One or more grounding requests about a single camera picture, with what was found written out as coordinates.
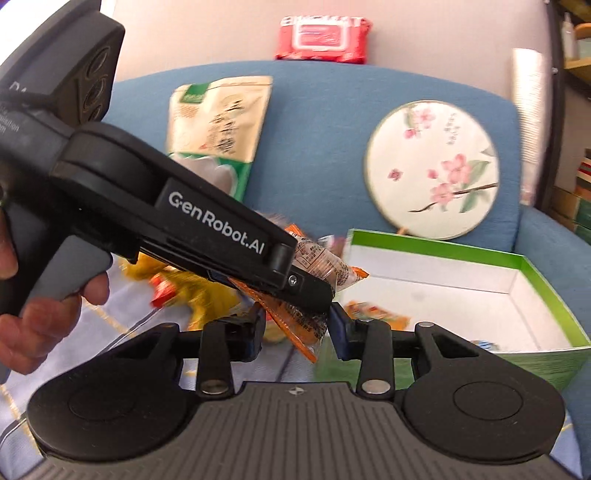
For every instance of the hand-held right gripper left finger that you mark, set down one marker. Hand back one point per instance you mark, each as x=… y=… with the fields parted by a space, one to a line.
x=253 y=344

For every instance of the stack of paper cups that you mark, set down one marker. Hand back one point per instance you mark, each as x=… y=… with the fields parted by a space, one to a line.
x=531 y=120

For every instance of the green beige snack bag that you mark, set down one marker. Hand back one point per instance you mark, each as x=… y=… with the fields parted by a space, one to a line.
x=217 y=120

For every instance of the round floral fan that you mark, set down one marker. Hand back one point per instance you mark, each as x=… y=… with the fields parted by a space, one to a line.
x=429 y=170

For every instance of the stack of books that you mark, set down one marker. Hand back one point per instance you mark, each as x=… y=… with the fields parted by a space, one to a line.
x=582 y=194

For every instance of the red wet wipes pack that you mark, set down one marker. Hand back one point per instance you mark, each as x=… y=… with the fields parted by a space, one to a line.
x=323 y=39

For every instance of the wooden shelf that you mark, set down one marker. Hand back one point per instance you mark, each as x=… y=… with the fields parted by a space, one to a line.
x=575 y=83

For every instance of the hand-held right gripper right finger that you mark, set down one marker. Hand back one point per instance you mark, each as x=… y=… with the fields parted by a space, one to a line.
x=338 y=332

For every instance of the green cardboard box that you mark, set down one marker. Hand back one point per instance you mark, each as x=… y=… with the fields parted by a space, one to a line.
x=461 y=286

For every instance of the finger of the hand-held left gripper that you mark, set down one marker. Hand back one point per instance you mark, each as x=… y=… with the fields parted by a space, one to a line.
x=307 y=295

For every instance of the orange clear snack packet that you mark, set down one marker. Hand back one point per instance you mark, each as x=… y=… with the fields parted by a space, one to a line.
x=316 y=261

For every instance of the white bottle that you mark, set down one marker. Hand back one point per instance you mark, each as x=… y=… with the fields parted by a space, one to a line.
x=569 y=39

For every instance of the person's left hand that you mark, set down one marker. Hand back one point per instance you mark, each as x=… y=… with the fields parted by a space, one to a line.
x=41 y=323

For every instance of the yellow snack packet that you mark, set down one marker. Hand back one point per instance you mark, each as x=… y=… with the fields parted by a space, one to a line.
x=203 y=295

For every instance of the blue sofa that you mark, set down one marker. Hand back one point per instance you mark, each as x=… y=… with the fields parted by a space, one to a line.
x=314 y=152

